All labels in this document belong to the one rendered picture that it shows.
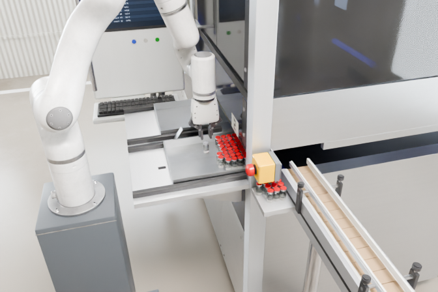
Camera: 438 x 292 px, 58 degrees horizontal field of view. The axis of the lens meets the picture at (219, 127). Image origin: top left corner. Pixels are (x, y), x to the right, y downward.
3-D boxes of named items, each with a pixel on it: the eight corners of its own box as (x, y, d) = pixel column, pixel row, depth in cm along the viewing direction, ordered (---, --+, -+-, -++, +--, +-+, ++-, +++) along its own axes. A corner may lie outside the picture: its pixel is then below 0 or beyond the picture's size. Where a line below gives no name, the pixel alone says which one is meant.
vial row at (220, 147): (219, 145, 161) (219, 135, 159) (232, 170, 146) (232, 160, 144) (214, 145, 161) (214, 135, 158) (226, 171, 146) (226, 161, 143)
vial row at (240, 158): (230, 143, 162) (230, 133, 160) (244, 168, 147) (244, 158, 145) (225, 144, 161) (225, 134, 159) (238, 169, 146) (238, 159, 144)
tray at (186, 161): (244, 135, 167) (244, 128, 165) (266, 172, 145) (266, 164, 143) (163, 148, 160) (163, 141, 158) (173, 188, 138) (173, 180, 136)
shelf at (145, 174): (221, 100, 201) (221, 96, 200) (270, 184, 142) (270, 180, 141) (124, 113, 191) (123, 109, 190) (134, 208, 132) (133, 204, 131)
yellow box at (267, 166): (271, 168, 134) (272, 150, 130) (279, 181, 128) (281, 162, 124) (250, 171, 132) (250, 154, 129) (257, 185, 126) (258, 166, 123)
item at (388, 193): (279, 108, 376) (287, 15, 332) (432, 289, 203) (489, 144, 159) (175, 122, 355) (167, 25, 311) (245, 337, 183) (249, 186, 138)
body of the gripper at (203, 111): (215, 88, 148) (216, 115, 154) (188, 92, 146) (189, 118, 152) (220, 97, 142) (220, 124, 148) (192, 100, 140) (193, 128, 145)
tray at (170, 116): (223, 101, 195) (223, 94, 194) (238, 126, 174) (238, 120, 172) (154, 110, 188) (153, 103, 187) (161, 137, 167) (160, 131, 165)
